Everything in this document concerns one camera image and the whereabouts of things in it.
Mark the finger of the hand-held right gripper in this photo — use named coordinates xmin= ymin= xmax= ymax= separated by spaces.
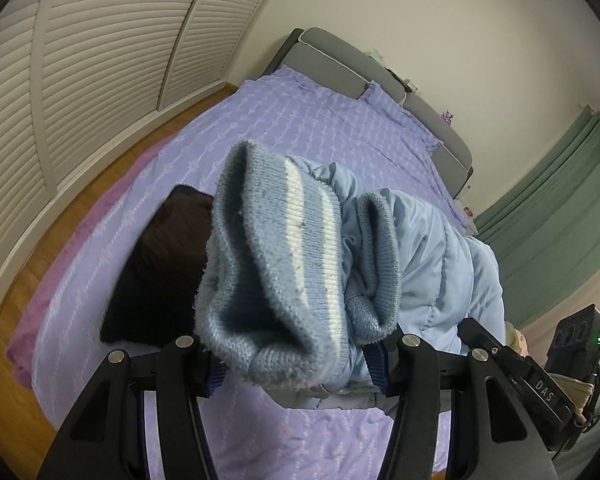
xmin=459 ymin=317 xmax=507 ymax=358

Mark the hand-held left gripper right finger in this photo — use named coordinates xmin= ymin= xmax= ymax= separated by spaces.
xmin=362 ymin=330 xmax=558 ymax=480

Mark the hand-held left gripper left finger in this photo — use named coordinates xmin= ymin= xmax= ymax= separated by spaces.
xmin=36 ymin=332 xmax=231 ymax=480

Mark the light blue puffer jacket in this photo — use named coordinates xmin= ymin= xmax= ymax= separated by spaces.
xmin=194 ymin=140 xmax=507 ymax=408

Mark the black folded garment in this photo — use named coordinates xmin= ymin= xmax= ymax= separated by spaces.
xmin=100 ymin=260 xmax=206 ymax=348

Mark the brown folded garment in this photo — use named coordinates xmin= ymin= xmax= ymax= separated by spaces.
xmin=130 ymin=185 xmax=216 ymax=286

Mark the pink bed sheet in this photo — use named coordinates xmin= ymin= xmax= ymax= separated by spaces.
xmin=7 ymin=145 xmax=181 ymax=391

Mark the purple patterned pillow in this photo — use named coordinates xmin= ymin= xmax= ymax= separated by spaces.
xmin=357 ymin=80 xmax=446 ymax=153

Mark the purple patterned duvet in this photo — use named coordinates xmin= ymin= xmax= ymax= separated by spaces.
xmin=32 ymin=67 xmax=481 ymax=480

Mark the grey padded headboard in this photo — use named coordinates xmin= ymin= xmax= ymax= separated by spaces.
xmin=262 ymin=27 xmax=475 ymax=201

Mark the white louvered wardrobe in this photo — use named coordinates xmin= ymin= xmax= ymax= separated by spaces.
xmin=0 ymin=0 xmax=291 ymax=321

